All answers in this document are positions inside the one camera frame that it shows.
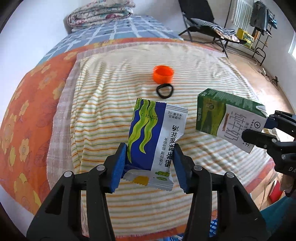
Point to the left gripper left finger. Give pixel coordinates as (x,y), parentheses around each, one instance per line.
(117,167)

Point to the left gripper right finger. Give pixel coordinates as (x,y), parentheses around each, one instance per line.
(183,167)

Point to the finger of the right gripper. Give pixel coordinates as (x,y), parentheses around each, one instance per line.
(261,140)
(270,123)

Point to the blue snack packet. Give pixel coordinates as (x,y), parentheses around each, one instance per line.
(154,130)

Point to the green milk carton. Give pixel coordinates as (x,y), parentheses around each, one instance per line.
(226,116)

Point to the orange bottle cap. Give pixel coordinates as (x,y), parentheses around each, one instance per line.
(162,74)

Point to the striped yellow towel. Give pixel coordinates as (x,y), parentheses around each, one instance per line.
(138,211)

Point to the blue plastic mesh basket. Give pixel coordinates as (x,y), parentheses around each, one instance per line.
(213,227)

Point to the black clothes rack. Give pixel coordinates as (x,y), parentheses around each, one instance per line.
(260,41)

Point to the yellow green crate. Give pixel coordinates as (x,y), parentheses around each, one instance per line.
(245,38)

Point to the orange floral bed sheet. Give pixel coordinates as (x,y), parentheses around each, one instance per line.
(30,115)

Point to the striped cloth on chair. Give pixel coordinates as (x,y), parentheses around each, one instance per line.
(206,25)

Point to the dark hanging jacket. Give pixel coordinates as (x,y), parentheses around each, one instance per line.
(259,16)

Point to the striped hanging towel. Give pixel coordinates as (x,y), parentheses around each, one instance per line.
(242,13)

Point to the black folding chair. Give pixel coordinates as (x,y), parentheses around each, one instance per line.
(198,17)

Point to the blue checked bed sheet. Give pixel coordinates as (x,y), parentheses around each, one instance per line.
(132,27)

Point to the folded floral quilt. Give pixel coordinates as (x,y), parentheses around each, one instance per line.
(100,12)

